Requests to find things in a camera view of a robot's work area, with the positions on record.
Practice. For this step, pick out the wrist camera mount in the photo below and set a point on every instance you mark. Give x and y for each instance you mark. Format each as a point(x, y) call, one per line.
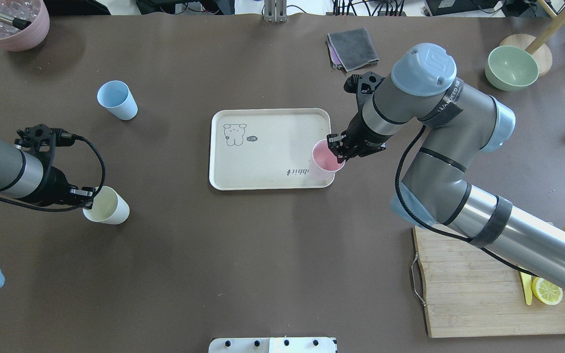
point(363, 86)
point(40, 141)

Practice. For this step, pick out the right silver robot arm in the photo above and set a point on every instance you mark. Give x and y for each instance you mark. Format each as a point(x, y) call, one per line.
point(463, 121)

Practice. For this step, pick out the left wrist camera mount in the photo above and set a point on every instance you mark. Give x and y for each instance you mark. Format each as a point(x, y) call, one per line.
point(40, 141)

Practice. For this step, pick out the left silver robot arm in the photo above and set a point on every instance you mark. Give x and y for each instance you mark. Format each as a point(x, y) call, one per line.
point(29, 179)

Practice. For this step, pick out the beige rabbit tray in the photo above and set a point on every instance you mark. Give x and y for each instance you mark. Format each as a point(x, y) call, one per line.
point(259, 149)

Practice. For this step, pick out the aluminium frame post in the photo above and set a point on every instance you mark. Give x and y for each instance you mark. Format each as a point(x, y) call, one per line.
point(275, 11)

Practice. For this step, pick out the pink cup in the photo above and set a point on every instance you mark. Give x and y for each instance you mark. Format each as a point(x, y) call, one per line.
point(324, 164)

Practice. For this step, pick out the wooden cutting board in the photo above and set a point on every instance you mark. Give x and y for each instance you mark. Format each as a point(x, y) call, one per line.
point(466, 293)

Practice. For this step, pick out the cream white cup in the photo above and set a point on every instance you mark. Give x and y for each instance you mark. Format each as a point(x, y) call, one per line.
point(108, 207)

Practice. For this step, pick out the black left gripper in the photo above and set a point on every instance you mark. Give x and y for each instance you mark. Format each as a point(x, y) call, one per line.
point(51, 188)

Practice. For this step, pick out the grey folded cloth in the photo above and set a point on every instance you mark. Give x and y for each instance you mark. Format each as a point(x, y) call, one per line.
point(352, 49)

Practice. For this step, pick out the lemon slice lower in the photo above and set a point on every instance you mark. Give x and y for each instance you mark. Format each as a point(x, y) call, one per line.
point(546, 292)

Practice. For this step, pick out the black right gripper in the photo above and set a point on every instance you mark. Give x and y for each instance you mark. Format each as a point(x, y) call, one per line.
point(364, 137)

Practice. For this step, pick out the pink bowl with ice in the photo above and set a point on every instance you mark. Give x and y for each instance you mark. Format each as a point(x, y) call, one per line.
point(27, 27)

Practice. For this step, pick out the yellow plastic knife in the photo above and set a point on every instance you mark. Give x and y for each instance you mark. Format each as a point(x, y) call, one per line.
point(526, 282)

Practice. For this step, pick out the green bowl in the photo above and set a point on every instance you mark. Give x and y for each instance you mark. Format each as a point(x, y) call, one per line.
point(510, 68)

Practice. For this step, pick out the wooden cup tree stand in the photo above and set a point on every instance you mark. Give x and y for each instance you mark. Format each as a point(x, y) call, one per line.
point(536, 46)

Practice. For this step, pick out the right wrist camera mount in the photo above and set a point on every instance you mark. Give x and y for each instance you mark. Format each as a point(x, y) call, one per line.
point(363, 86)

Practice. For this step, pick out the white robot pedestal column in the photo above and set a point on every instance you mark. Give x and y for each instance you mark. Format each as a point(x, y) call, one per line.
point(308, 344)

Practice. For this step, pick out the blue cup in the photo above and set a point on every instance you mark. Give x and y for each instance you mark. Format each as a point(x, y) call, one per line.
point(116, 97)

